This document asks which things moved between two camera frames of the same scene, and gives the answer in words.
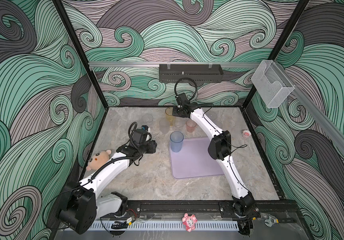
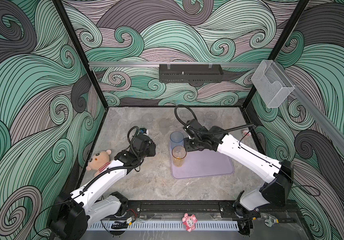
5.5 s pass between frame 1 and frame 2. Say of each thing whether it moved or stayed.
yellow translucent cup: moved
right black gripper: moved
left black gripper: stayed
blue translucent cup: stayed
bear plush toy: stayed
